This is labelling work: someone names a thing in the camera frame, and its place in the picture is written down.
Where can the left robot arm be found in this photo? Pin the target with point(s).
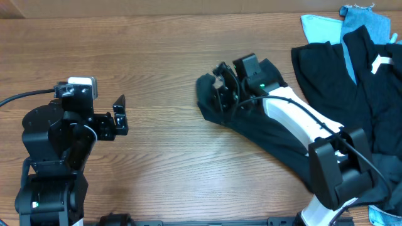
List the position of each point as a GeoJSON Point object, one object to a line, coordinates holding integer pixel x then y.
{"type": "Point", "coordinates": [59, 138]}

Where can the black t-shirt pile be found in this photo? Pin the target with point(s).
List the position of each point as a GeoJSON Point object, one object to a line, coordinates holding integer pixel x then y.
{"type": "Point", "coordinates": [358, 84]}

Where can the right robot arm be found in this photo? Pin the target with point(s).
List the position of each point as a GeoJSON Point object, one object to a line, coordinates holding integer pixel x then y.
{"type": "Point", "coordinates": [251, 97]}

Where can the light blue shirt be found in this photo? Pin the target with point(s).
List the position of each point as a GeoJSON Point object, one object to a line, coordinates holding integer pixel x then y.
{"type": "Point", "coordinates": [319, 29]}

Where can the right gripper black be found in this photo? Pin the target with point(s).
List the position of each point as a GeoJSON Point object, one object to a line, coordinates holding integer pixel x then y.
{"type": "Point", "coordinates": [224, 93]}

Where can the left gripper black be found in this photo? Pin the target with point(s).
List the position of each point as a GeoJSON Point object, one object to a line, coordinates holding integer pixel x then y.
{"type": "Point", "coordinates": [109, 131]}

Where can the blue denim garment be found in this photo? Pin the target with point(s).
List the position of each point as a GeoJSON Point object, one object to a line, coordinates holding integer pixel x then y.
{"type": "Point", "coordinates": [378, 27]}

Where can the dark green t-shirt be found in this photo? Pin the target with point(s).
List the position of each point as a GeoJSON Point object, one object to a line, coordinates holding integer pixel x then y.
{"type": "Point", "coordinates": [262, 130]}

